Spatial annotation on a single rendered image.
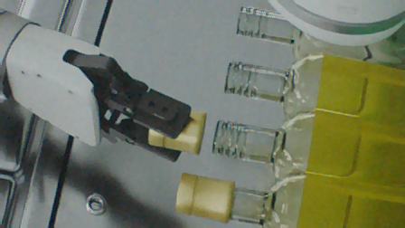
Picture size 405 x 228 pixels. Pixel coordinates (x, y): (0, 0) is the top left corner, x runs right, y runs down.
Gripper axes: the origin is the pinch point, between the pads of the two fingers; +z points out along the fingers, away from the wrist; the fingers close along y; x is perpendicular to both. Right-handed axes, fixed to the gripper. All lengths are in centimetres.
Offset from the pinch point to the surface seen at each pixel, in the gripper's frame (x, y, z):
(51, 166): -3.7, -11.7, -11.0
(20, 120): -0.4, -12.7, -16.8
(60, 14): 12.9, -12.8, -19.6
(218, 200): -4.8, 1.9, 7.2
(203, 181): -3.8, 1.8, 5.5
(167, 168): 1.9, -12.5, -0.4
